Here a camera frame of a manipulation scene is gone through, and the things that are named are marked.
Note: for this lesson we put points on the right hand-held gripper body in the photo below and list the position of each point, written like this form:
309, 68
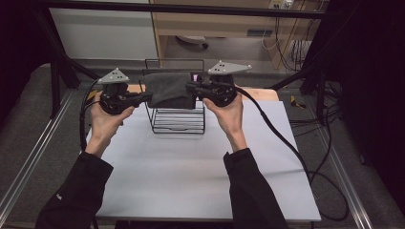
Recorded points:
219, 90

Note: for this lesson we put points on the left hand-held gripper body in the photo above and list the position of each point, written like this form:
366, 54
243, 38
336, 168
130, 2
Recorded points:
116, 98

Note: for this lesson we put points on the dark grey towel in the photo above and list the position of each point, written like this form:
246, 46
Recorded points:
168, 90

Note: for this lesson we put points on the person's left hand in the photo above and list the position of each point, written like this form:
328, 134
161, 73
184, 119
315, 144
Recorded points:
106, 125

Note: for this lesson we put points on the person's right hand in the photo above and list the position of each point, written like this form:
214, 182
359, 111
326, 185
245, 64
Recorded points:
229, 119

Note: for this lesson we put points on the yellow black tape strip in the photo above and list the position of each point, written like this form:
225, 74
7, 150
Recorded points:
92, 94
296, 102

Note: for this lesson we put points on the office chair base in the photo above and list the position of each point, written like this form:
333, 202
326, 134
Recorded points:
192, 39

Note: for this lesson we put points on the black metal stand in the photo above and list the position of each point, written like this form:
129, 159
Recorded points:
60, 73
313, 82

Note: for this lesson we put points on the white cabinet panel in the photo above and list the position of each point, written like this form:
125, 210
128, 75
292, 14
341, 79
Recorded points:
105, 35

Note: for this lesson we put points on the wooden desk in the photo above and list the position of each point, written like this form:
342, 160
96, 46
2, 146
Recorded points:
216, 24

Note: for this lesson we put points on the white power strip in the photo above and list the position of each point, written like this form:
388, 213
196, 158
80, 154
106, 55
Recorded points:
281, 4

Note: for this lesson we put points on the dark curtain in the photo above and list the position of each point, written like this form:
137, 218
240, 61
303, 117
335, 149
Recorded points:
19, 47
372, 95

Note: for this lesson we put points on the black metal frame bar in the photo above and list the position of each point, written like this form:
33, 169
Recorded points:
191, 9

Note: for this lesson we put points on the aluminium rail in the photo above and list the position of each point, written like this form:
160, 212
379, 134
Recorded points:
35, 152
347, 184

